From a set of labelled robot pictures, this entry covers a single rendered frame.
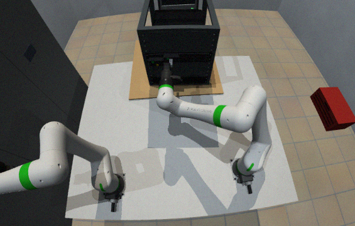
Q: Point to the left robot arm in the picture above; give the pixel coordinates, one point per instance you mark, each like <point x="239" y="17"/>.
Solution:
<point x="52" y="167"/>

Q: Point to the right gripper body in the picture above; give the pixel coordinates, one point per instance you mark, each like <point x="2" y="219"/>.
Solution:
<point x="167" y="75"/>

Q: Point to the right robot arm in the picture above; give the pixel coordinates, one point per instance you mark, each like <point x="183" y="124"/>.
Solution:
<point x="249" y="113"/>

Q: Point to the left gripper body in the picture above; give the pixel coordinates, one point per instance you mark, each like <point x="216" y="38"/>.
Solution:
<point x="4" y="167"/>

